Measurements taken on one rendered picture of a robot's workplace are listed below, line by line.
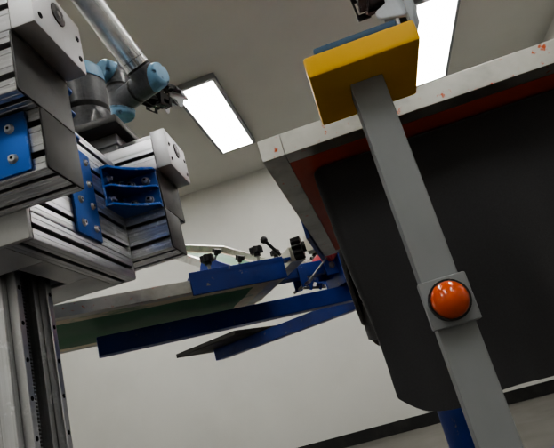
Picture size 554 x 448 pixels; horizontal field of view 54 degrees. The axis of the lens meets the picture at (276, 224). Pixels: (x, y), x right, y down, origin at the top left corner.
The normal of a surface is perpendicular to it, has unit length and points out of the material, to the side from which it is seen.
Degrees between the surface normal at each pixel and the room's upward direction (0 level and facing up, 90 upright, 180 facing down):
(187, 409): 90
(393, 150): 90
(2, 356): 90
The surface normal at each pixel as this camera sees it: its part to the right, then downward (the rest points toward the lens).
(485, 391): -0.21, -0.25
